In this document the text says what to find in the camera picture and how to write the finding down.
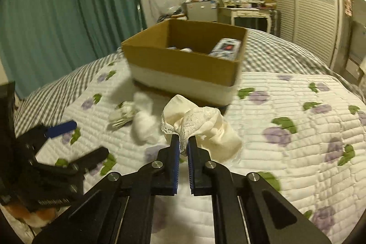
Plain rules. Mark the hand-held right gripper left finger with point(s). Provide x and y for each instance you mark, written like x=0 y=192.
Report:
x=174 y=166

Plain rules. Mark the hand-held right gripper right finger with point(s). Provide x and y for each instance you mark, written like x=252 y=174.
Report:
x=191 y=169

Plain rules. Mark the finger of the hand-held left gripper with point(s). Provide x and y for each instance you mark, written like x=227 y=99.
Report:
x=93 y=157
x=61 y=128

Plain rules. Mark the cream lace cloth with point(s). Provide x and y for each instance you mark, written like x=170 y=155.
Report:
x=218 y=135

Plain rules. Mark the cardboard box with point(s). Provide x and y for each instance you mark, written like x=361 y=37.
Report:
x=183 y=72

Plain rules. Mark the white soft item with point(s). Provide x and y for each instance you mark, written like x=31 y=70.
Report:
x=181 y=49

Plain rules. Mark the orange white cloth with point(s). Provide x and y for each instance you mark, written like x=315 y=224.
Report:
x=31 y=215

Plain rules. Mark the white folded cloth bundle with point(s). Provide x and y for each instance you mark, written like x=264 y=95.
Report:
x=121 y=116

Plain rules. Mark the white fluffy sock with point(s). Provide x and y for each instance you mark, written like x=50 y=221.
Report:
x=144 y=126

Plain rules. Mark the white fluffy cotton wad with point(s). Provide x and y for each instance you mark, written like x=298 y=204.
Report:
x=143 y=102

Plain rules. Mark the quilted floral blanket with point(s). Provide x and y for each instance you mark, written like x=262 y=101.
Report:
x=286 y=146

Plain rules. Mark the wide green curtain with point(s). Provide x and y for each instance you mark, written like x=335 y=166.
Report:
x=57 y=18

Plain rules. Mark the printed tissue packet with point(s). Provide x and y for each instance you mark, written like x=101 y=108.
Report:
x=226 y=48

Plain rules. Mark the grey checkered bedsheet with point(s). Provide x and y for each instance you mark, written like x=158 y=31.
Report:
x=271 y=52

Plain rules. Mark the silver mini fridge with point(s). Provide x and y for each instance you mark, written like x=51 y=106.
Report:
x=200 y=11

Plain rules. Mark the clear plastic bag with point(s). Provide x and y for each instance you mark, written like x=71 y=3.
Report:
x=164 y=8

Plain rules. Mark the cream dressing table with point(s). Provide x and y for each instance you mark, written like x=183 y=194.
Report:
x=248 y=13

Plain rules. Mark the white louvered wardrobe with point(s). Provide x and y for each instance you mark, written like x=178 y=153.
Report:
x=308 y=4

